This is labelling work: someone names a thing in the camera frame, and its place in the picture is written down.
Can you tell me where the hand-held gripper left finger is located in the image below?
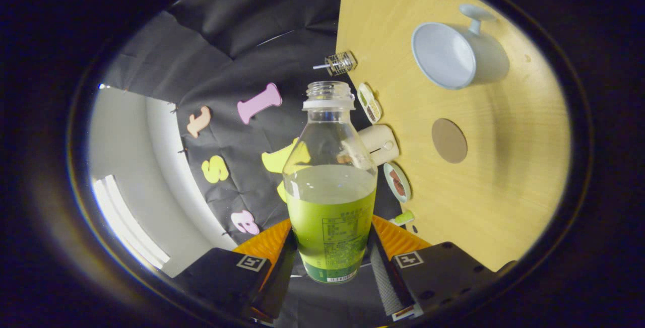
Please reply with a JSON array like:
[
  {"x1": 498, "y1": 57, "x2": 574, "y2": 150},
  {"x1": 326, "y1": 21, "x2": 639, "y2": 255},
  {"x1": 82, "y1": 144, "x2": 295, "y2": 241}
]
[{"x1": 171, "y1": 219, "x2": 298, "y2": 321}]

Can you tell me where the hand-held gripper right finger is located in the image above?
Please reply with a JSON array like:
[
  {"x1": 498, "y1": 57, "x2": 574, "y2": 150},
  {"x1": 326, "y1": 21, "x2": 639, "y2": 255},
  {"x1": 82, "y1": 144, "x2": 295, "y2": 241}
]
[{"x1": 370, "y1": 215, "x2": 499, "y2": 321}]

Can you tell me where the clear juice bottle green label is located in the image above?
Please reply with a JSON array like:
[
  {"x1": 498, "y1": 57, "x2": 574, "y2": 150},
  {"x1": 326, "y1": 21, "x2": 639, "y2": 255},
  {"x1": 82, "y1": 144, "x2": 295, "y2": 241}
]
[{"x1": 282, "y1": 81, "x2": 378, "y2": 284}]

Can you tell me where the round brown coaster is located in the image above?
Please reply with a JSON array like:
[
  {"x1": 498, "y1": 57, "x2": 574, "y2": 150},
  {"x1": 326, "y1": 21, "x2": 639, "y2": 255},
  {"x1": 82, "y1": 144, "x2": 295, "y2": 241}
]
[{"x1": 431, "y1": 118, "x2": 468, "y2": 164}]

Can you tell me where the white cup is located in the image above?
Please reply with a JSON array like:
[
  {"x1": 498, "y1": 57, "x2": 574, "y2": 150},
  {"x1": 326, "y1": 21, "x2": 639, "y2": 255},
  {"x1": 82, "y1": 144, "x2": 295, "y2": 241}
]
[{"x1": 411, "y1": 4, "x2": 510, "y2": 90}]

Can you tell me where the small white green bottle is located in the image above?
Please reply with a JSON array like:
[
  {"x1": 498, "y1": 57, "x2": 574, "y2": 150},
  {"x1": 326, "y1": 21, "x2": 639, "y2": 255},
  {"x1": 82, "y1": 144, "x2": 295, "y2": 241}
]
[{"x1": 391, "y1": 210, "x2": 416, "y2": 227}]

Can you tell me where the pale green plate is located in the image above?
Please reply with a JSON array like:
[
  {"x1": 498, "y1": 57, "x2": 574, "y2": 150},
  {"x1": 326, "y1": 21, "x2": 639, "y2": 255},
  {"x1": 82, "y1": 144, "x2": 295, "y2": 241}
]
[{"x1": 383, "y1": 162, "x2": 412, "y2": 204}]

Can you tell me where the white toaster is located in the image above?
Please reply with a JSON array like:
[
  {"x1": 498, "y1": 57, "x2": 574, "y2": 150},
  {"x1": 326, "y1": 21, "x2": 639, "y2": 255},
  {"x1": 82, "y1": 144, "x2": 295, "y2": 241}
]
[{"x1": 353, "y1": 124, "x2": 400, "y2": 167}]

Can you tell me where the wooden table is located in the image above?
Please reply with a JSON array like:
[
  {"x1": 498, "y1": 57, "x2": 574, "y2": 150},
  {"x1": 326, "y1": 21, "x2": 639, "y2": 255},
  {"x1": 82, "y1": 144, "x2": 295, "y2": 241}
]
[{"x1": 335, "y1": 0, "x2": 572, "y2": 273}]

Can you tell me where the long ceiling light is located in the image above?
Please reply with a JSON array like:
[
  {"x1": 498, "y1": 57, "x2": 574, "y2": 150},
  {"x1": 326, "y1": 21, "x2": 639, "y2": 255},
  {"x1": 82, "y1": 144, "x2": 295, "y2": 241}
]
[{"x1": 92, "y1": 174, "x2": 171, "y2": 270}]

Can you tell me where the white divided dish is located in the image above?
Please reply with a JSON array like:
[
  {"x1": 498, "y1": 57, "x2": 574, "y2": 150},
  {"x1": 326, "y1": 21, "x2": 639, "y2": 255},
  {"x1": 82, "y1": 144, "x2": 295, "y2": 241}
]
[{"x1": 357, "y1": 83, "x2": 382, "y2": 124}]

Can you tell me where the wire mesh holder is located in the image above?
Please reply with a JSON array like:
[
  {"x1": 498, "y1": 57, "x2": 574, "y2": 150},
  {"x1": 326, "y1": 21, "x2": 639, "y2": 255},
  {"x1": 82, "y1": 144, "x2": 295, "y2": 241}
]
[{"x1": 325, "y1": 51, "x2": 358, "y2": 77}]

